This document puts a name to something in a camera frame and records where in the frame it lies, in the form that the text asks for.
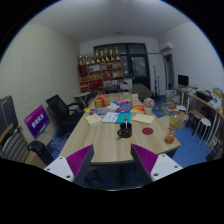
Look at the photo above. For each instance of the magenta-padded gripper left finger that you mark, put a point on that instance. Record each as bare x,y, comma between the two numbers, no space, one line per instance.
78,160

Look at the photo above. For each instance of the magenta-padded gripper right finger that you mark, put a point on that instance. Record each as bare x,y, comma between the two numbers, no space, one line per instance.
146,158

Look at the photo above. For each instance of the yellow-labelled drink bottle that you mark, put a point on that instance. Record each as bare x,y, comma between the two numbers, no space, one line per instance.
172,128

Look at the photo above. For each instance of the flat round red coaster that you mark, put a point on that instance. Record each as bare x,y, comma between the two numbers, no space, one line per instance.
147,131

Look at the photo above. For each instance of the black mug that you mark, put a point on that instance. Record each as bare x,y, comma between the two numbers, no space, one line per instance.
126,131

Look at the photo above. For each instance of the large beige notebook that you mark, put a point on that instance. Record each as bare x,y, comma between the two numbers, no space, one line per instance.
142,118

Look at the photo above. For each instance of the black bag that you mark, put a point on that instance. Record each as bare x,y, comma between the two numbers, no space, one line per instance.
39,150

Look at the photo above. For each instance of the small beige side table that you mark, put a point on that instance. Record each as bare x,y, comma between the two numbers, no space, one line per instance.
165,120

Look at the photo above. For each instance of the red-tipped stirrer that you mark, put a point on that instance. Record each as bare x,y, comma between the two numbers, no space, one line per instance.
126,120

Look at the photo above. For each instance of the small beige notebook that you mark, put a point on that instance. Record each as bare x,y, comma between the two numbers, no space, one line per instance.
93,119

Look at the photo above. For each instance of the teal book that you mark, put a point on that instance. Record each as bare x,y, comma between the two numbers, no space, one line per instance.
123,118

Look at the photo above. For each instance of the orange yellow book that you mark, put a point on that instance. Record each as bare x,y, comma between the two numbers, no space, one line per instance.
137,109

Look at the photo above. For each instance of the black office chair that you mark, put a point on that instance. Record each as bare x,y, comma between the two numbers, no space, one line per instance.
61,111

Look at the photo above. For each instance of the blue red magazine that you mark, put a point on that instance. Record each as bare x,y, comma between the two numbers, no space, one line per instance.
97,111

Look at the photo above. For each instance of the white booklet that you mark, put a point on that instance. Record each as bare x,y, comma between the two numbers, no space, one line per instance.
110,117

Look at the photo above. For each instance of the blue and red book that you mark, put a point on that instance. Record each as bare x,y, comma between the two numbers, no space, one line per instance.
123,108

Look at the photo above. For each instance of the pink flowers in white pot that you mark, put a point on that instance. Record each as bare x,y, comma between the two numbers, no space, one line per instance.
148,103

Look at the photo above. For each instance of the purple sign board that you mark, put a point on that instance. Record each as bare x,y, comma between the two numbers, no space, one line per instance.
36,120

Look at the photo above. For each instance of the beige carton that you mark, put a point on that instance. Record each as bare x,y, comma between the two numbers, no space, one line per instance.
134,99

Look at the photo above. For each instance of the pink box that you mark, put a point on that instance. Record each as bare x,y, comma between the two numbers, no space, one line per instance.
122,102

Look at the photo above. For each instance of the white paper sheet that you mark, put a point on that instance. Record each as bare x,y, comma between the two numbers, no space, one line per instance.
110,107

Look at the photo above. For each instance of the yellow gift box red ribbon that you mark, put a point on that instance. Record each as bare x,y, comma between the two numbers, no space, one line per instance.
102,101

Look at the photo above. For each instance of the small round table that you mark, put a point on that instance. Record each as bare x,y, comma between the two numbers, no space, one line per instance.
82,96

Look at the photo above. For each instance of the stack of books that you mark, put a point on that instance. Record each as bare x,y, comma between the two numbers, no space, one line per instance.
172,98

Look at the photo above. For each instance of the grey armchair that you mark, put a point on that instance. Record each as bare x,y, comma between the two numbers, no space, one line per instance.
141,90

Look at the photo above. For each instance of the white round stool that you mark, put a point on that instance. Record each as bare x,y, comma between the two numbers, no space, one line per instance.
204,122

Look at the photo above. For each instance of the dark grey chair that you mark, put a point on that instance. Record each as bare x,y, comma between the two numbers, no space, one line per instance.
111,89

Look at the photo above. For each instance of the black tripod stand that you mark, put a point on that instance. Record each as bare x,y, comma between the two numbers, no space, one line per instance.
154,80

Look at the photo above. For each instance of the cluttered wooden side desk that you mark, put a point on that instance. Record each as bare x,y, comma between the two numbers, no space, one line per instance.
203,101

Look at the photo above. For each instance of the black computer monitor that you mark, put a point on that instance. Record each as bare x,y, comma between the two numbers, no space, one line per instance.
183,80

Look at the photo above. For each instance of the wooden shelf unit with trophies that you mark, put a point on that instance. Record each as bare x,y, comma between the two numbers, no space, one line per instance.
100,75

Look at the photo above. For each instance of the dark glass door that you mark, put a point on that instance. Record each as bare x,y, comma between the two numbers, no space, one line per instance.
138,66

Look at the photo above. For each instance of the white air conditioner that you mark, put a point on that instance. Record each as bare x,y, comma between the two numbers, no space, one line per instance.
166,47

